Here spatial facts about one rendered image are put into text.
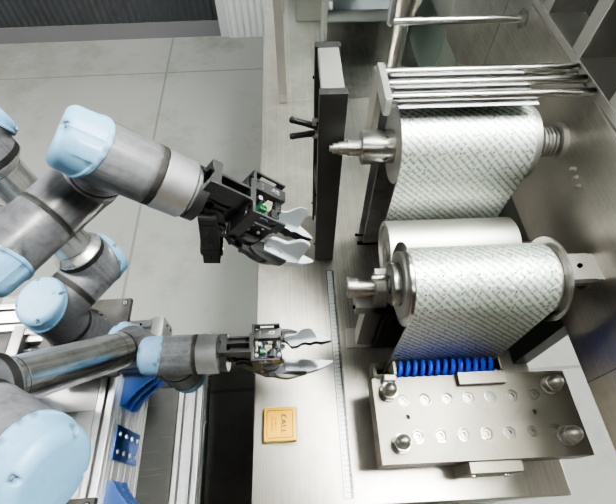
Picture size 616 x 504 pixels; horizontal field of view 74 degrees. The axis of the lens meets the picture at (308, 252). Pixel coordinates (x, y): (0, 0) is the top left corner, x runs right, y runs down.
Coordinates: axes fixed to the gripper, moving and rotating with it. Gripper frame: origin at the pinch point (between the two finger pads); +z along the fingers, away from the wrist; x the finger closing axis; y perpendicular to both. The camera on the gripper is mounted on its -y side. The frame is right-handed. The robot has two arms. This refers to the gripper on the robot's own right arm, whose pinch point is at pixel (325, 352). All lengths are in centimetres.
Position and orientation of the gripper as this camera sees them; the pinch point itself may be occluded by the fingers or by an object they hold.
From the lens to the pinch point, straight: 84.1
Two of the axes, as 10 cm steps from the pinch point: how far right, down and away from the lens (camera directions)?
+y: 0.0, -5.4, -8.4
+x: -0.4, -8.4, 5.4
